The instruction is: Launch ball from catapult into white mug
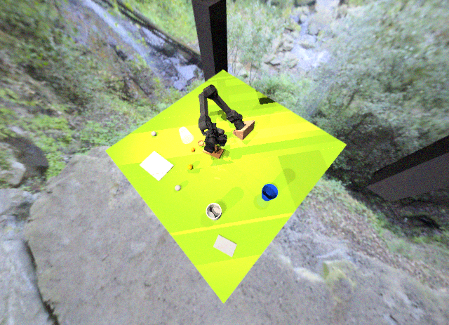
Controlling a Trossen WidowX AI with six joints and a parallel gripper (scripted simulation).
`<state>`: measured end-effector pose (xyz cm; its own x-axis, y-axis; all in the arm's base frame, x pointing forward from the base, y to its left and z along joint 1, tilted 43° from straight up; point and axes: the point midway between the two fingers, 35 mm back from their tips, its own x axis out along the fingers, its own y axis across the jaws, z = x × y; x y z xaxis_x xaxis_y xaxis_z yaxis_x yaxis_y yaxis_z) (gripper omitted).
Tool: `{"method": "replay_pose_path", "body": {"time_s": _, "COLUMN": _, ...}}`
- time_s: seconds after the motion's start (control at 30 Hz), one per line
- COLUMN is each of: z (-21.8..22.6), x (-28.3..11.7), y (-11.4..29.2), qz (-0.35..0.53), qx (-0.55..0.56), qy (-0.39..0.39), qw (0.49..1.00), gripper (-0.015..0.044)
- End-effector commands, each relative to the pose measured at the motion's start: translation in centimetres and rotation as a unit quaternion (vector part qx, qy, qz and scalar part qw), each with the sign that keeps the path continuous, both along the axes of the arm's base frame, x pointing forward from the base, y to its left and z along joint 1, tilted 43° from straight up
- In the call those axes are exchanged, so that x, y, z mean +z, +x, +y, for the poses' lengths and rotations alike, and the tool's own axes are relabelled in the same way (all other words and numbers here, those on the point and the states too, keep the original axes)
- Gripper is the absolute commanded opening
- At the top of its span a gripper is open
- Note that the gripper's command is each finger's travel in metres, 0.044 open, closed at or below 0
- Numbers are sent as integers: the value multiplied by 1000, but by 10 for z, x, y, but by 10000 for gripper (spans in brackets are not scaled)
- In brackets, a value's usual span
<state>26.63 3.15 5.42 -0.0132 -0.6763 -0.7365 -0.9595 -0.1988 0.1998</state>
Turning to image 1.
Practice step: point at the blue cup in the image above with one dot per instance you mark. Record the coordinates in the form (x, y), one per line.
(269, 192)

